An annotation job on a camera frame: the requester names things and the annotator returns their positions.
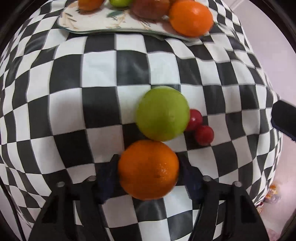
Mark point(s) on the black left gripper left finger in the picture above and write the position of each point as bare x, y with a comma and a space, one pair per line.
74, 211

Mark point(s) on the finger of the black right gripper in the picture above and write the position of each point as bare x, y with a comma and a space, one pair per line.
283, 118

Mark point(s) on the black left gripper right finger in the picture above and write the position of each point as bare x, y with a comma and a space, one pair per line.
220, 210

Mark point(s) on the red cherry tomato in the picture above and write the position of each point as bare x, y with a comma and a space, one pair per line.
204, 135
196, 119

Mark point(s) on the large orange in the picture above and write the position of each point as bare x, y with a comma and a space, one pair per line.
148, 170

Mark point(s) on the black white checkered cloth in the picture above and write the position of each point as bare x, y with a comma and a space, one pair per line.
67, 106

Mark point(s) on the big orange on plate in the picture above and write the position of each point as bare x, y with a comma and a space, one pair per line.
190, 18

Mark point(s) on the dark red apple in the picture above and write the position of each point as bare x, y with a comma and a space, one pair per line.
150, 9

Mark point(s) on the small green apple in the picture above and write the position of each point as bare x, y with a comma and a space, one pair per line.
120, 3

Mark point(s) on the floral white plate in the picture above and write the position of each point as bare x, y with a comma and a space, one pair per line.
110, 19

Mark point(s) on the brown orange fruit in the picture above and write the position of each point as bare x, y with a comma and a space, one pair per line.
89, 5

